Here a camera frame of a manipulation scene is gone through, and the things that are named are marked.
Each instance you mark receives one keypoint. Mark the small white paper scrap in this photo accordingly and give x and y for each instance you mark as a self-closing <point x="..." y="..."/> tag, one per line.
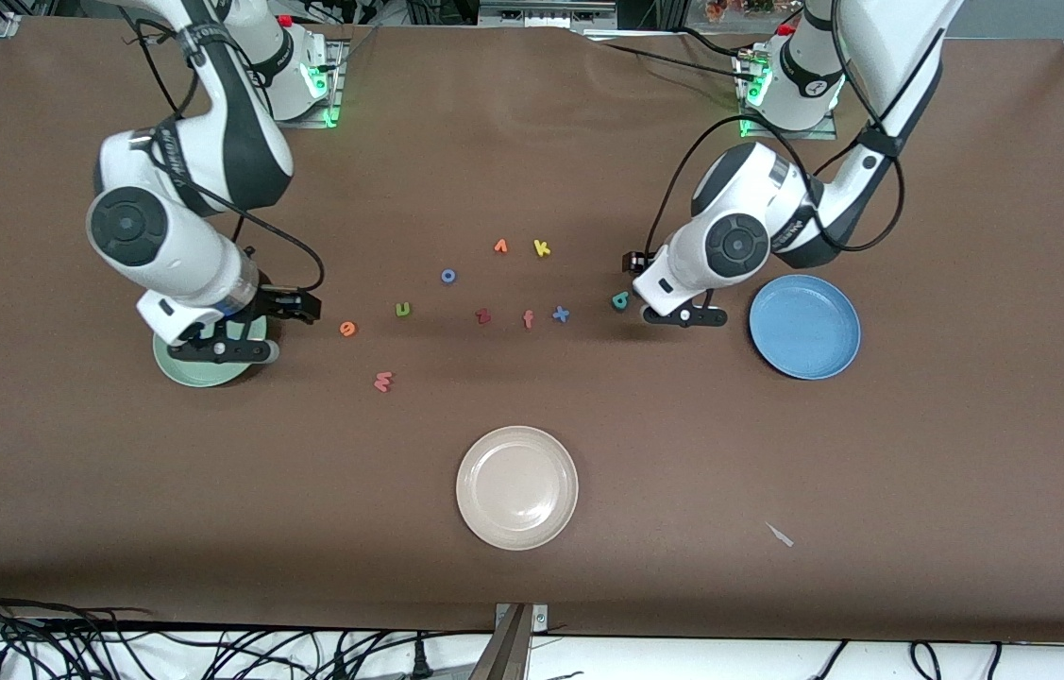
<point x="780" y="535"/>

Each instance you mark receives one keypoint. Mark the black power plug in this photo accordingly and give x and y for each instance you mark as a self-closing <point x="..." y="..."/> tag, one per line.
<point x="340" y="666"/>
<point x="418" y="661"/>

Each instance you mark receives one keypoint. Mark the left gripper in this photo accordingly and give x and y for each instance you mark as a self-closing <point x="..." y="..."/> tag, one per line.
<point x="637" y="262"/>

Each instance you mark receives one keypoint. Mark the colourful flower item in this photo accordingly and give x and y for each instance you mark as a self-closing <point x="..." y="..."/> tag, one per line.
<point x="730" y="9"/>

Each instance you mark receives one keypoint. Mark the teal foam letter a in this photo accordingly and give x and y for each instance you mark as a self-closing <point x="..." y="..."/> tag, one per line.
<point x="616" y="300"/>

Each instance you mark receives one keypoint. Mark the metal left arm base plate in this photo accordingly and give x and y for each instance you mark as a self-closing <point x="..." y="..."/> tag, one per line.
<point x="824" y="134"/>

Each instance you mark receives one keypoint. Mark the beige plate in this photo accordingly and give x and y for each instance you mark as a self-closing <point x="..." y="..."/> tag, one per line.
<point x="516" y="487"/>

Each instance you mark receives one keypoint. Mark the green plate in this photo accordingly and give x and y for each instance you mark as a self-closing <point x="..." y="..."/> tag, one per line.
<point x="201" y="375"/>

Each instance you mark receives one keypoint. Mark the grey metal box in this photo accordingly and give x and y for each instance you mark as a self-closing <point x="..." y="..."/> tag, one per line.
<point x="541" y="14"/>

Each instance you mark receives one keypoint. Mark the dark grey metal bar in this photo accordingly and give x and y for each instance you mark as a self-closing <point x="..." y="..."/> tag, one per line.
<point x="505" y="652"/>

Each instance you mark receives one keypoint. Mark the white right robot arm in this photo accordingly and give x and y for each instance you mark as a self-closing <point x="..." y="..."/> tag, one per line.
<point x="163" y="246"/>

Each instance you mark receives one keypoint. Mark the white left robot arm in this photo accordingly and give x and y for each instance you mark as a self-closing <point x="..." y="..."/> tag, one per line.
<point x="749" y="189"/>

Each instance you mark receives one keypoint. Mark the silver table edge bracket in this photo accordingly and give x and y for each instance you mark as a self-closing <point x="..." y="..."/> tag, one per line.
<point x="540" y="616"/>

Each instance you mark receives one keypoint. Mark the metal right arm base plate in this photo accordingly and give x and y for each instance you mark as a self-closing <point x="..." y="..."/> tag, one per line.
<point x="339" y="90"/>

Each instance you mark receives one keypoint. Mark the blue plate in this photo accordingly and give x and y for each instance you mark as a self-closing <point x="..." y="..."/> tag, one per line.
<point x="804" y="327"/>

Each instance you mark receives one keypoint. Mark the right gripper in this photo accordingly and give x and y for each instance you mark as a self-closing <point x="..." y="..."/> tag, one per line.
<point x="275" y="302"/>

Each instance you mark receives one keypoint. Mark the pink foam letter w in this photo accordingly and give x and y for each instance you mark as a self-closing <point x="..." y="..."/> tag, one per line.
<point x="383" y="382"/>

